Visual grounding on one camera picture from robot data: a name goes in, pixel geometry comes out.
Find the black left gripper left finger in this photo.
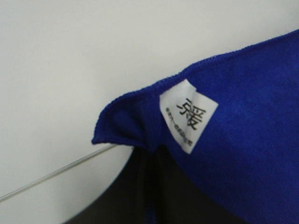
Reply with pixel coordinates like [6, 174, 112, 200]
[66, 147, 147, 224]

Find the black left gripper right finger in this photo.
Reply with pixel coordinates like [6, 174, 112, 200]
[151, 144, 299, 224]

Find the blue microfibre towel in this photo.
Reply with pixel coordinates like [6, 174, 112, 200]
[92, 31, 299, 224]

